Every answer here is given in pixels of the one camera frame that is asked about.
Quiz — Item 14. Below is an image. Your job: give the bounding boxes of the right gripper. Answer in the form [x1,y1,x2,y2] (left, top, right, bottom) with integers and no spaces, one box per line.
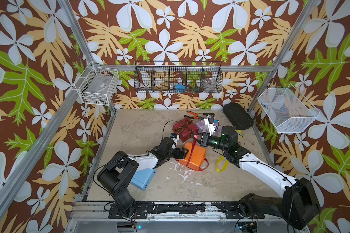
[192,133,230,153]

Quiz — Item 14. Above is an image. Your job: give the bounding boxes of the red ribbon bow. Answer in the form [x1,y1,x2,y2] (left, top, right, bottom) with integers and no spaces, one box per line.
[186,139,209,172]

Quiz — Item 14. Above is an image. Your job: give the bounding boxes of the orange gift box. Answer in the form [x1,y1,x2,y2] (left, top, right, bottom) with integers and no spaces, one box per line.
[179,142,209,171]

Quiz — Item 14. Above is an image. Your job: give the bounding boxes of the magenta gift box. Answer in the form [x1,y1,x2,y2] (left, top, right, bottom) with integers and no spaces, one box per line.
[172,117,199,142]

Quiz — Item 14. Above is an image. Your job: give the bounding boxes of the brown ribbon bow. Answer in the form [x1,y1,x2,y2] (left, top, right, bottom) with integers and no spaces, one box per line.
[174,117,197,139]

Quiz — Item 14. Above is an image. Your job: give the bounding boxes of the yellow ribbon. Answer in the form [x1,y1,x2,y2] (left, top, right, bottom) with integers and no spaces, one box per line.
[215,130,244,172]

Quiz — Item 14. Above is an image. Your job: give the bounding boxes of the blue gift box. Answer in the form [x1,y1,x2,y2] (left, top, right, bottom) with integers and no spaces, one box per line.
[130,169,156,191]

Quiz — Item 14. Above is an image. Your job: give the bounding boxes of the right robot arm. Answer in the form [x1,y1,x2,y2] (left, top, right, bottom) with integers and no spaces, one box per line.
[192,126,320,230]

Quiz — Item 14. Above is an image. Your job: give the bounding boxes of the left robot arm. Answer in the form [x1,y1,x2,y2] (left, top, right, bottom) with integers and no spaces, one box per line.
[97,137,190,218]

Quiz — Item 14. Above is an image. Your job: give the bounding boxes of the lilac gift box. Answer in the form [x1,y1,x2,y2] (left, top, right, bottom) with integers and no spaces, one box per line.
[196,119,222,136]

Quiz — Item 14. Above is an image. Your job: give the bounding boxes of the black oval case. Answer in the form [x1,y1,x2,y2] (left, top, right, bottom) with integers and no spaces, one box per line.
[223,103,254,130]

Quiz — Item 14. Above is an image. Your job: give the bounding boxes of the blue item in basket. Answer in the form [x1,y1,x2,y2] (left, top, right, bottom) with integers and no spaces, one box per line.
[175,84,186,93]

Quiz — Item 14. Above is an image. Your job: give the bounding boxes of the white mesh basket right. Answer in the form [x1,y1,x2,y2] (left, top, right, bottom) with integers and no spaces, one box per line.
[258,84,320,134]

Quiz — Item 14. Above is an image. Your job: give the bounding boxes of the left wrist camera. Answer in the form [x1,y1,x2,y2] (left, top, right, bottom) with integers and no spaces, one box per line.
[170,133,179,144]

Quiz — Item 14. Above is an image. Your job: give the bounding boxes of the orange handled pliers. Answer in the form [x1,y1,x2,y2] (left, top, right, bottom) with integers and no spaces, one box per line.
[184,111,215,119]

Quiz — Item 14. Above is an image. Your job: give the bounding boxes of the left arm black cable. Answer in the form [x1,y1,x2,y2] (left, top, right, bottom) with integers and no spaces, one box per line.
[162,120,179,139]

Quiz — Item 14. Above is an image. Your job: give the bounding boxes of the black wire basket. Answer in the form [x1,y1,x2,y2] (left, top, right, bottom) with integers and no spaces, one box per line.
[133,61,223,93]

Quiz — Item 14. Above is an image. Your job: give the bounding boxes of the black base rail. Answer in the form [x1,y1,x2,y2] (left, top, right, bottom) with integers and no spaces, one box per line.
[107,200,266,219]

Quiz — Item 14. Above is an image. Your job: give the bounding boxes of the white wire basket left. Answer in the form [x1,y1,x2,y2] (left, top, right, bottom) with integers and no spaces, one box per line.
[74,65,120,106]

